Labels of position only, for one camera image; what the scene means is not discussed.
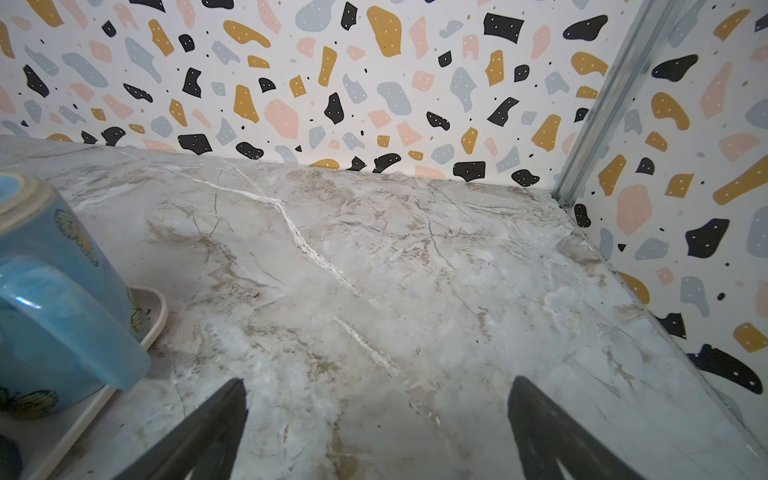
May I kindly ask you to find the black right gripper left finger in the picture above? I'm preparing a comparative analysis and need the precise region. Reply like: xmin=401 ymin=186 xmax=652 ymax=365
xmin=117 ymin=378 xmax=248 ymax=479

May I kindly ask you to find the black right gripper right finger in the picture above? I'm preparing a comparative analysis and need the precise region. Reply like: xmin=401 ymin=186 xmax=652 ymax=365
xmin=507 ymin=376 xmax=641 ymax=479

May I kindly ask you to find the blue butterfly mug yellow inside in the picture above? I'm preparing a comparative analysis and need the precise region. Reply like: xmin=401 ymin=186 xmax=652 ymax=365
xmin=1 ymin=172 xmax=151 ymax=419

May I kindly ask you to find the aluminium corner post right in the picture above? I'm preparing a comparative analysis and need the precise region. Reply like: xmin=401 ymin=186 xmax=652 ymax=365
xmin=552 ymin=1 xmax=689 ymax=211

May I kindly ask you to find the beige rectangular tray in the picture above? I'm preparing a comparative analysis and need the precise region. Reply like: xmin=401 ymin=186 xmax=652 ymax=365
xmin=1 ymin=286 xmax=168 ymax=479

